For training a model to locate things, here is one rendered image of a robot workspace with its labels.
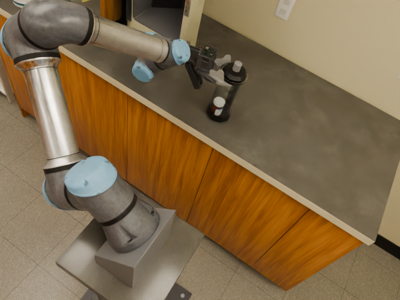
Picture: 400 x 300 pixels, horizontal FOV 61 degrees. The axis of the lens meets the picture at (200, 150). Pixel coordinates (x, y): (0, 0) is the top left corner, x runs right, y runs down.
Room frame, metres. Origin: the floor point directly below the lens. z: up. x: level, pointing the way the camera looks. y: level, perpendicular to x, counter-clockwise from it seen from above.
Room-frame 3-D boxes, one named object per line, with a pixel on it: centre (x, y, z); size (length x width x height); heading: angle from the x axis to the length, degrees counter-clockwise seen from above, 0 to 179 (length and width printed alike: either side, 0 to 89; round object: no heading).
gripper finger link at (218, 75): (0.94, 0.01, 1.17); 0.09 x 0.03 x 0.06; 62
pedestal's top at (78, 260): (0.35, 0.10, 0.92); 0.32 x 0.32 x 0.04; 74
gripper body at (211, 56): (0.99, 0.10, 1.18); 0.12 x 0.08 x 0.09; 87
